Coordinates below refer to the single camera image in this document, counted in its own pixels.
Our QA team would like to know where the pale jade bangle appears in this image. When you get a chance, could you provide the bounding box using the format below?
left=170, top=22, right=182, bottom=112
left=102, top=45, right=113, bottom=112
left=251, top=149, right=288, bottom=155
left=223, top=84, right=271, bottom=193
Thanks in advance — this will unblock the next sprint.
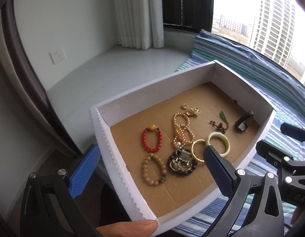
left=206, top=132, right=231, bottom=158

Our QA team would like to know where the gold rhinestone bangle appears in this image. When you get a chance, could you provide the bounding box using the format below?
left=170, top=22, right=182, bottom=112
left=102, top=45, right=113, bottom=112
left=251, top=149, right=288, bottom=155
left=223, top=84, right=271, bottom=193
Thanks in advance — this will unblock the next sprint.
left=191, top=139, right=206, bottom=163

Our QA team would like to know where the silver rings cluster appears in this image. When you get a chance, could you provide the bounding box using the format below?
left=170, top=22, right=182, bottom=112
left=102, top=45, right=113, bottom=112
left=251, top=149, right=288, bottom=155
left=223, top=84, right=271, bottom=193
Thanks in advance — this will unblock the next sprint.
left=169, top=148, right=192, bottom=174

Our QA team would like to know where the black bead bracelet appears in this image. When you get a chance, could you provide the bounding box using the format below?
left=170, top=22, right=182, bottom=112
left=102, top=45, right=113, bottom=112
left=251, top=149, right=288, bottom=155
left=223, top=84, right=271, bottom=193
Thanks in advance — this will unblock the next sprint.
left=166, top=150, right=199, bottom=176

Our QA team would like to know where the green jade pendant cord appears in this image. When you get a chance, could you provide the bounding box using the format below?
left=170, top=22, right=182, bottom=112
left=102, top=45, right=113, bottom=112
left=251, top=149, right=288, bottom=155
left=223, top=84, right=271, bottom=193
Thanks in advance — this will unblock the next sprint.
left=209, top=111, right=230, bottom=134

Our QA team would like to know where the golden pearl necklace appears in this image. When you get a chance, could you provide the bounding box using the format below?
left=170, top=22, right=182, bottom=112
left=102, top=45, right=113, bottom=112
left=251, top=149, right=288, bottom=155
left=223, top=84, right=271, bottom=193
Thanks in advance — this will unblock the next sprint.
left=170, top=112, right=195, bottom=150

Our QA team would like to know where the brown wooden bead bracelet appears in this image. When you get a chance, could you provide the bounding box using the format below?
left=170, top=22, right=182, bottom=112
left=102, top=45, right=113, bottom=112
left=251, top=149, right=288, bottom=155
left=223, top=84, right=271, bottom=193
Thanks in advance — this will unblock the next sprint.
left=141, top=152, right=167, bottom=187

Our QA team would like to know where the gold chain earrings cluster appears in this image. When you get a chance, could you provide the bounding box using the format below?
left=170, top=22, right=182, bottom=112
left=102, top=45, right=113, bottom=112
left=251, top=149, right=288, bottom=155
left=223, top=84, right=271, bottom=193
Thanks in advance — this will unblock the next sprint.
left=181, top=103, right=201, bottom=117

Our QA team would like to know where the white cardboard box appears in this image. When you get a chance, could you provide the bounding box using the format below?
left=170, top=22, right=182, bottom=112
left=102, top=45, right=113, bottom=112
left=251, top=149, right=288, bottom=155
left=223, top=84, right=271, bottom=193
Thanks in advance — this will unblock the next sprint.
left=90, top=61, right=276, bottom=234

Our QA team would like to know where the red bead bracelet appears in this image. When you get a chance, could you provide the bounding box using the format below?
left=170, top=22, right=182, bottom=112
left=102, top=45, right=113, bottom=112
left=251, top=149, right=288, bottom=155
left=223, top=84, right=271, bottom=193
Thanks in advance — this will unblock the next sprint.
left=141, top=124, right=164, bottom=153

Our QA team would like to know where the right hand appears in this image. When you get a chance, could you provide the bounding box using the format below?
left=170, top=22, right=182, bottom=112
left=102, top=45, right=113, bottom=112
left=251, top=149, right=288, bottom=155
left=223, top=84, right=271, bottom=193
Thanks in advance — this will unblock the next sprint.
left=290, top=207, right=304, bottom=226

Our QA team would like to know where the left white curtain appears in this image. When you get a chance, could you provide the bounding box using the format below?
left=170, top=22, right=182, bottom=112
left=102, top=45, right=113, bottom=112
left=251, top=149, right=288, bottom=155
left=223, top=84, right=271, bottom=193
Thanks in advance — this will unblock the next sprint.
left=114, top=0, right=164, bottom=50

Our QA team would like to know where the white wall socket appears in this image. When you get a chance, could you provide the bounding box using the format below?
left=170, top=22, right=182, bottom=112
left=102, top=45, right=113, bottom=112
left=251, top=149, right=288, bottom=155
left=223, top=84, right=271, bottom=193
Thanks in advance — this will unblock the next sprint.
left=49, top=46, right=66, bottom=65

